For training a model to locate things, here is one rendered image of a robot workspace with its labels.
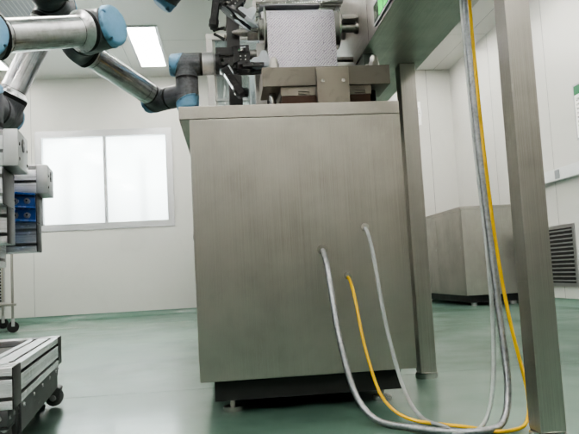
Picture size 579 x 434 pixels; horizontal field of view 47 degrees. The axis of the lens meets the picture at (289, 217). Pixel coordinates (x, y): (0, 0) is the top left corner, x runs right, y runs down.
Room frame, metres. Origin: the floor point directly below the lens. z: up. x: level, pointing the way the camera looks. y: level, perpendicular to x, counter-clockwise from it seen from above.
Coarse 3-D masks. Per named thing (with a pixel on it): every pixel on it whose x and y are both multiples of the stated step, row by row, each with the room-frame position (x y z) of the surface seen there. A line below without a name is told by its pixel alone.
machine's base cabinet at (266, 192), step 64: (192, 128) 1.90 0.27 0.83; (256, 128) 1.92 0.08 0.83; (320, 128) 1.93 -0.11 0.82; (384, 128) 1.95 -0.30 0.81; (192, 192) 1.90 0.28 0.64; (256, 192) 1.91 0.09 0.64; (320, 192) 1.93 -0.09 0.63; (384, 192) 1.95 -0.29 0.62; (256, 256) 1.91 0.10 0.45; (320, 256) 1.93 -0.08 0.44; (384, 256) 1.95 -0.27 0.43; (256, 320) 1.91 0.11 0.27; (320, 320) 1.93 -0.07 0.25; (256, 384) 1.95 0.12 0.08; (320, 384) 1.97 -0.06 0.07; (384, 384) 1.99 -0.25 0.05
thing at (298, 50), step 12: (276, 36) 2.18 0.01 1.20; (288, 36) 2.18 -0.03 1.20; (300, 36) 2.19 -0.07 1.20; (312, 36) 2.19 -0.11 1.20; (324, 36) 2.20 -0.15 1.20; (276, 48) 2.18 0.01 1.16; (288, 48) 2.18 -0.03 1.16; (300, 48) 2.19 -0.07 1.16; (312, 48) 2.19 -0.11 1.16; (324, 48) 2.20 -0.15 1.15; (336, 48) 2.20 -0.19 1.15; (288, 60) 2.18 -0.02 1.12; (300, 60) 2.19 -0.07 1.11; (312, 60) 2.19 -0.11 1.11; (324, 60) 2.20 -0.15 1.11; (336, 60) 2.20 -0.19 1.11
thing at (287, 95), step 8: (280, 88) 1.99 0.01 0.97; (288, 88) 2.00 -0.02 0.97; (296, 88) 2.00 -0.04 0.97; (304, 88) 2.00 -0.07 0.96; (312, 88) 2.00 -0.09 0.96; (352, 88) 2.02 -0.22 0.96; (360, 88) 2.02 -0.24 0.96; (368, 88) 2.02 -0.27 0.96; (280, 96) 2.01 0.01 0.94; (288, 96) 2.00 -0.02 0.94; (296, 96) 2.00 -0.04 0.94; (304, 96) 2.00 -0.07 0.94; (312, 96) 2.01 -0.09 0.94; (352, 96) 2.02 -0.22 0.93; (360, 96) 2.02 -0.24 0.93; (368, 96) 2.02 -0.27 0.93
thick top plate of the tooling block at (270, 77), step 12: (264, 72) 1.98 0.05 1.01; (276, 72) 1.98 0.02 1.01; (288, 72) 1.99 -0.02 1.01; (300, 72) 1.99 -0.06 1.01; (312, 72) 1.99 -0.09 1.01; (348, 72) 2.00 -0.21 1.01; (360, 72) 2.01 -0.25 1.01; (372, 72) 2.01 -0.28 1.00; (384, 72) 2.02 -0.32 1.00; (264, 84) 1.98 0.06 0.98; (276, 84) 1.98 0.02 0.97; (288, 84) 1.99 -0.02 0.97; (300, 84) 1.99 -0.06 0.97; (312, 84) 1.99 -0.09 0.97; (360, 84) 2.02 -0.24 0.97; (372, 84) 2.02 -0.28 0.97; (384, 84) 2.03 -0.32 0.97; (264, 96) 2.10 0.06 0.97; (276, 96) 2.10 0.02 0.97
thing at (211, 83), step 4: (208, 36) 3.18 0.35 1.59; (212, 36) 3.18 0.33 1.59; (208, 40) 3.18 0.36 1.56; (212, 40) 3.20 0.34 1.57; (208, 44) 3.18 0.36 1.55; (208, 48) 3.18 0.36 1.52; (212, 48) 3.31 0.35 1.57; (208, 52) 3.18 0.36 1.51; (212, 52) 3.18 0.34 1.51; (208, 76) 3.17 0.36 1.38; (212, 76) 3.18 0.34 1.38; (208, 80) 3.17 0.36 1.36; (212, 80) 3.18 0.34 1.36; (208, 84) 3.17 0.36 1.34; (212, 84) 3.18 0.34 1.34; (208, 88) 3.18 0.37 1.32; (212, 88) 3.18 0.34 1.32; (212, 92) 3.18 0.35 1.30; (212, 96) 3.18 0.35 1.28; (212, 100) 3.18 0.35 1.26; (216, 100) 4.33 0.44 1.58; (212, 104) 3.18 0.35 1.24
